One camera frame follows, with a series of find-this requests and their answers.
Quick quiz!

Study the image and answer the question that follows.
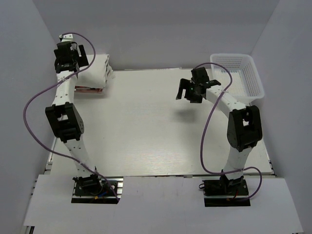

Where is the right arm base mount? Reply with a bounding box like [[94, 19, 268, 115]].
[[198, 175, 251, 207]]

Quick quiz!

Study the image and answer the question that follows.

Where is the white plastic basket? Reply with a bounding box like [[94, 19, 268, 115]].
[[210, 53, 264, 104]]

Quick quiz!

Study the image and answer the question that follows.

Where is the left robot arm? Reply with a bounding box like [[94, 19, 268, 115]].
[[45, 41, 96, 177]]

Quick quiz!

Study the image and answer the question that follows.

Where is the white and green t-shirt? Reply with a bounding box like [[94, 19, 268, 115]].
[[76, 54, 114, 89]]

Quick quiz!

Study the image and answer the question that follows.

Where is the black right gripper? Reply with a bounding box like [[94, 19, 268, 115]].
[[177, 78, 204, 103]]

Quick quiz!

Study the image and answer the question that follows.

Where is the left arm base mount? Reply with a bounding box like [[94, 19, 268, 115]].
[[71, 175, 123, 204]]

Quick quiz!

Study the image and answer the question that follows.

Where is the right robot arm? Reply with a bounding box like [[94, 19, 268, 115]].
[[176, 67, 263, 195]]

